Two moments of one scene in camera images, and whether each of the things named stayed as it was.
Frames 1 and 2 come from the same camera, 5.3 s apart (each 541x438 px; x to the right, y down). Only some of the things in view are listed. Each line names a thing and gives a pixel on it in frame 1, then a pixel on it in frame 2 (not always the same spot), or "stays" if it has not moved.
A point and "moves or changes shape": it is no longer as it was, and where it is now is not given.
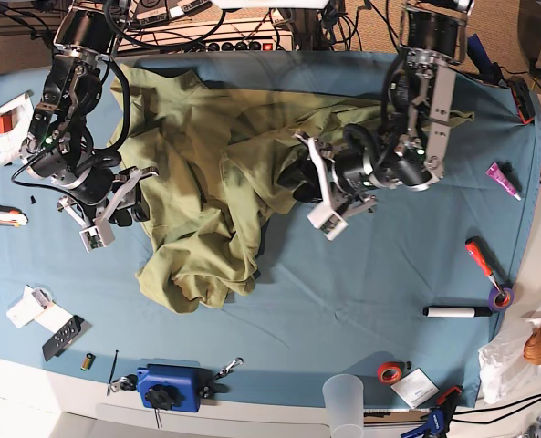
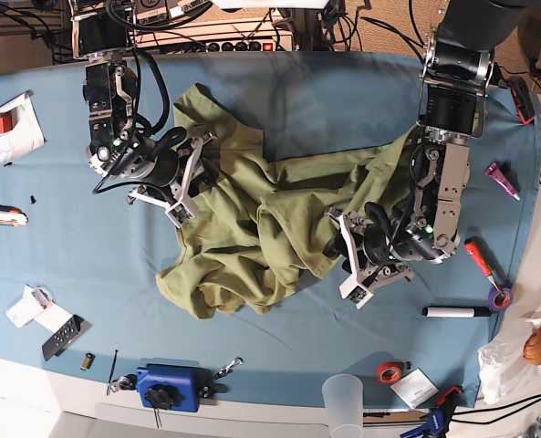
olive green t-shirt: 207,159 moves or changes shape
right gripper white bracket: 99,233 → 182,209
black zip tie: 113,367 stays
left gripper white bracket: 329,220 → 359,289
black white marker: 457,312 stays
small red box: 1,124 stays
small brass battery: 88,361 stays
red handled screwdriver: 473,248 stays
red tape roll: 389,372 stays
